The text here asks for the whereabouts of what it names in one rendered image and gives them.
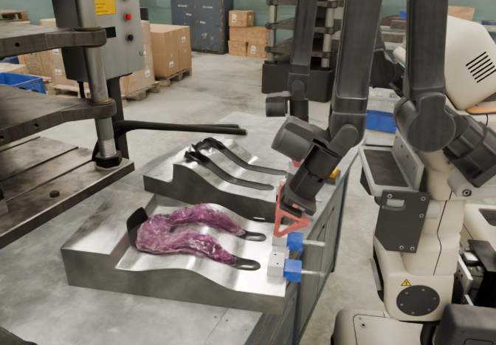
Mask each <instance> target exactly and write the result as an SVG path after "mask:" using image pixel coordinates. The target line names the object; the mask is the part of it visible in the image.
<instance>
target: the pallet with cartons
mask: <svg viewBox="0 0 496 345"><path fill-rule="evenodd" d="M150 29H151V46H152V53H153V64H154V77H155V79H159V86H166V87H168V86H170V85H171V82H170V81H181V80H183V78H182V76H183V75H186V76H191V75H192V67H191V66H192V56H191V46H190V27H189V26H179V25H167V24H150Z"/></svg>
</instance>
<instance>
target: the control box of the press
mask: <svg viewBox="0 0 496 345"><path fill-rule="evenodd" d="M94 3H95V8H96V14H97V23H98V26H100V27H103V28H104V29H105V30H106V37H107V43H106V44H105V45H103V46H102V47H101V50H102V55H103V64H104V70H105V75H106V85H107V90H108V97H109V98H112V99H113V100H115V102H116V107H117V113H116V114H115V115H114V116H112V117H111V121H112V123H114V122H117V121H119V120H124V114H123V103H122V97H121V91H120V78H121V77H124V76H129V75H131V74H133V72H136V71H139V70H142V69H145V56H144V48H143V40H142V25H141V18H140V3H139V0H94ZM52 6H53V10H54V14H55V22H56V26H57V27H64V28H77V27H79V23H78V15H77V10H76V6H75V0H52ZM61 53H62V57H63V65H64V69H65V73H66V79H69V80H74V81H77V83H79V90H80V97H81V98H86V96H85V92H84V86H83V83H84V82H86V83H88V78H87V73H86V65H85V60H84V55H83V48H82V47H79V46H75V47H63V48H61ZM115 148H116V150H118V151H121V154H122V158H126V159H129V154H128V143H127V137H126V133H125V134H123V135H122V136H121V137H120V138H119V139H118V140H117V141H116V143H115Z"/></svg>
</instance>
